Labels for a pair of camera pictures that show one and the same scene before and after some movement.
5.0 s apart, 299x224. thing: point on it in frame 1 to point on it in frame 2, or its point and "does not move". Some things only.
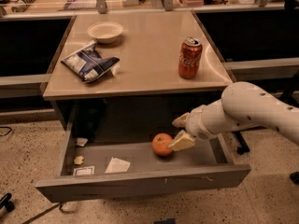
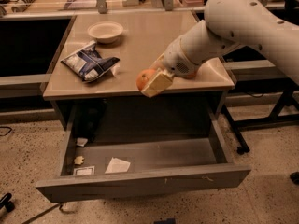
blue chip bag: [88, 63] does not move
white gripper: [197, 124] to [176, 61]
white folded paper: [117, 165] does not move
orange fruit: [161, 143] to [144, 77]
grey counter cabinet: [124, 74] does not move
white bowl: [106, 33] does not move
